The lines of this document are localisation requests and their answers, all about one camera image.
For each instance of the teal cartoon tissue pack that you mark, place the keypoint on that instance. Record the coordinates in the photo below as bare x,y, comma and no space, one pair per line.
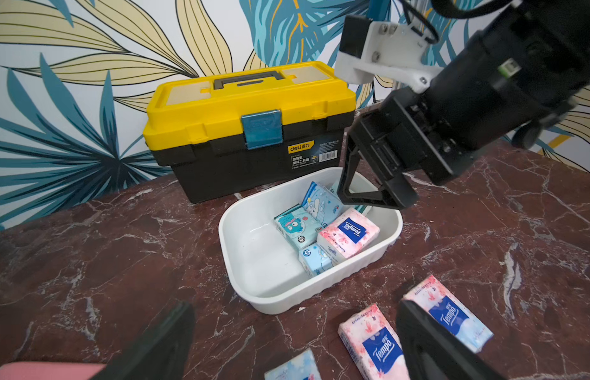
298,227

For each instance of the pink Tempo tissue pack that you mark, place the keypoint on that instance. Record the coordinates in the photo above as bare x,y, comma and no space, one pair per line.
373,345
301,367
433,297

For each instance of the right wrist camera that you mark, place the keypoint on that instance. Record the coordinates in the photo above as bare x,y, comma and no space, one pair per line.
389,50

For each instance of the pink Tempo pack in box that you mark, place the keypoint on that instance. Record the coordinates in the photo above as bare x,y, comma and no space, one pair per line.
347,236

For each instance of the yellow black toolbox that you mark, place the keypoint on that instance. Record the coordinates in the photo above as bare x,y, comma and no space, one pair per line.
227,133

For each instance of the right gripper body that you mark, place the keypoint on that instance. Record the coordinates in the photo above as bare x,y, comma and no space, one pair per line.
518,76

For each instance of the small blue tissue pack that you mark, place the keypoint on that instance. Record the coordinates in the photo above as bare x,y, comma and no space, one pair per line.
314,260

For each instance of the white plastic storage box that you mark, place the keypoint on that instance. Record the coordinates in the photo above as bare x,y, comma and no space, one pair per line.
263,268

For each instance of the blue elephant tissue pack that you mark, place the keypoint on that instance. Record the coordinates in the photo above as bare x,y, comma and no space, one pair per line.
322,204

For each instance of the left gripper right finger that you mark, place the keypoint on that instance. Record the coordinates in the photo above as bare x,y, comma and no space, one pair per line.
431,352

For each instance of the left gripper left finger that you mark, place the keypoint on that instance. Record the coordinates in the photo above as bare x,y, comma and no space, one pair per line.
160,352

